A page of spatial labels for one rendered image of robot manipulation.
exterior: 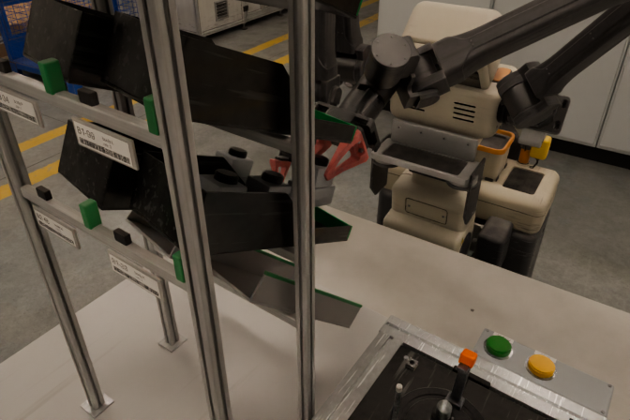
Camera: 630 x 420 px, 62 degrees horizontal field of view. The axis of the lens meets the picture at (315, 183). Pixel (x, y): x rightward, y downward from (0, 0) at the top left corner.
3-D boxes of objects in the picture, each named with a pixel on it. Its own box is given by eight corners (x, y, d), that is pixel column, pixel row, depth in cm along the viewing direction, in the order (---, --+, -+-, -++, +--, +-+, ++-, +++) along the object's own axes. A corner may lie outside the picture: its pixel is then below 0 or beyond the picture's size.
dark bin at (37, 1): (210, 92, 83) (222, 46, 81) (262, 116, 75) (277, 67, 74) (22, 54, 62) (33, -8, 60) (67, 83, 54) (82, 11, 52)
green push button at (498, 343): (489, 338, 91) (491, 330, 90) (512, 349, 89) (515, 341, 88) (481, 353, 88) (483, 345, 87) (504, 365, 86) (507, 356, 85)
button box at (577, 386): (479, 350, 95) (485, 325, 92) (604, 409, 85) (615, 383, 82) (464, 376, 90) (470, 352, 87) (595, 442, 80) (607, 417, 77)
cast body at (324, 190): (308, 194, 81) (319, 151, 79) (331, 204, 78) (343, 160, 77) (274, 200, 74) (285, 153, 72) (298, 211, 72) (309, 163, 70)
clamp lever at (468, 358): (451, 391, 76) (465, 347, 75) (464, 398, 76) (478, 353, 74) (442, 402, 73) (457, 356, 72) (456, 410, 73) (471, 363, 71)
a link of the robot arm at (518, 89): (554, 111, 111) (543, 89, 113) (553, 96, 102) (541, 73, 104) (512, 129, 114) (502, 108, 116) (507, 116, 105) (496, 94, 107)
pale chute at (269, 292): (296, 290, 96) (308, 268, 96) (350, 328, 88) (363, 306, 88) (191, 255, 74) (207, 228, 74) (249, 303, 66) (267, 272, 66)
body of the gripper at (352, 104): (367, 127, 73) (393, 91, 76) (309, 109, 78) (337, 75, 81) (375, 156, 78) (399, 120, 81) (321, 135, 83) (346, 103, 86)
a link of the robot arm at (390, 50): (436, 104, 84) (417, 60, 86) (462, 64, 73) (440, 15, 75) (367, 121, 81) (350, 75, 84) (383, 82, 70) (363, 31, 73)
